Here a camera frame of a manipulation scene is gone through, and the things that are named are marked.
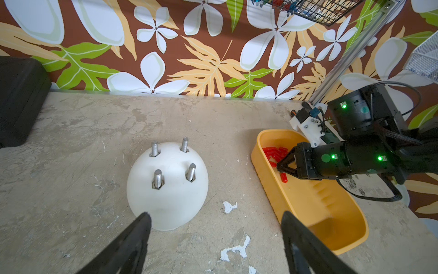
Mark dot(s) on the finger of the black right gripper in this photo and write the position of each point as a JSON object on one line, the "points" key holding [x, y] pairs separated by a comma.
{"points": [[284, 164], [287, 170]]}

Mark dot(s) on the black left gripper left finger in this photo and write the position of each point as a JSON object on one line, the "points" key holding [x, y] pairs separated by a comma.
{"points": [[127, 253]]}

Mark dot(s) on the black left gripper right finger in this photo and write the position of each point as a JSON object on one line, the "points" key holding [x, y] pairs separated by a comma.
{"points": [[305, 253]]}

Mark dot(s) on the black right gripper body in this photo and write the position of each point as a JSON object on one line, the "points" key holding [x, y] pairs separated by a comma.
{"points": [[323, 162]]}

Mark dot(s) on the white dome screw fixture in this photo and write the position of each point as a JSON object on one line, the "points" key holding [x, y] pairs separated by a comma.
{"points": [[179, 200]]}

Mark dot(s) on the red screw protection sleeve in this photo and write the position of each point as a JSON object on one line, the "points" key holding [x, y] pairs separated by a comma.
{"points": [[284, 178]]}

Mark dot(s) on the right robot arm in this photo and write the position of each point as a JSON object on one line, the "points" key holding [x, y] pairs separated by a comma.
{"points": [[374, 140]]}

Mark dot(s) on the pile of red sleeves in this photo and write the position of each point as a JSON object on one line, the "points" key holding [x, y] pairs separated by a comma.
{"points": [[275, 154]]}

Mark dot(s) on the front left metal screw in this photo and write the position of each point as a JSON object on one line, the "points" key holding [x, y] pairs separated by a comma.
{"points": [[158, 180]]}

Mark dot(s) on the metal screw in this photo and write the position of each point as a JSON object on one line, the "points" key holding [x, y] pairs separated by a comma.
{"points": [[190, 174], [155, 151], [158, 180], [184, 145]]}

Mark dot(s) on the front right metal screw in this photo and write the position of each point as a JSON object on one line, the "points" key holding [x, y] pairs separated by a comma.
{"points": [[190, 174]]}

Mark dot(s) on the back right metal screw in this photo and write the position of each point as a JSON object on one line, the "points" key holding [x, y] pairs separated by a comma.
{"points": [[184, 145]]}

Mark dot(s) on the back left metal screw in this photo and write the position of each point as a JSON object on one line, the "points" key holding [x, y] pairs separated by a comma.
{"points": [[155, 151]]}

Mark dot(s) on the yellow plastic tray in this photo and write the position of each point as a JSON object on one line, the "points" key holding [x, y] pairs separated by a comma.
{"points": [[324, 207]]}

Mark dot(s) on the white mesh basket right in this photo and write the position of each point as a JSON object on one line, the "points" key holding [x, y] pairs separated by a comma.
{"points": [[423, 61]]}

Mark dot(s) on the black plastic tool case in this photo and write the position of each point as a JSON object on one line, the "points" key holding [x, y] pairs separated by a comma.
{"points": [[25, 85]]}

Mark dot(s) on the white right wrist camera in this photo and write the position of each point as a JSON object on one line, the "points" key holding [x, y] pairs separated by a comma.
{"points": [[310, 121]]}

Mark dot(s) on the black wire basket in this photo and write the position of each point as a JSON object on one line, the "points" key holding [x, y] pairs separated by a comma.
{"points": [[323, 12]]}

